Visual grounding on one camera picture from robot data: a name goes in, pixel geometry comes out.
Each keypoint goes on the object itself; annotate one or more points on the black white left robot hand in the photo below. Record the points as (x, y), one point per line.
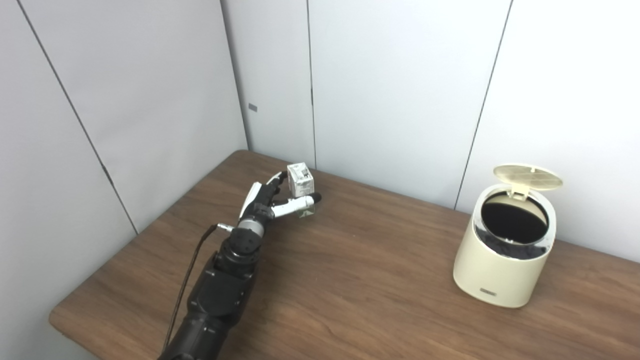
(260, 205)

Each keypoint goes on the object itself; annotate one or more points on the white green milk carton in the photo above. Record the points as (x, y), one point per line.
(301, 181)

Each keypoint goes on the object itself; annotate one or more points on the cream-colored bin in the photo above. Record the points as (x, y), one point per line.
(500, 270)

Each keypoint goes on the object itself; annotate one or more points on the round cream bin lid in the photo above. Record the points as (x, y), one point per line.
(527, 176)

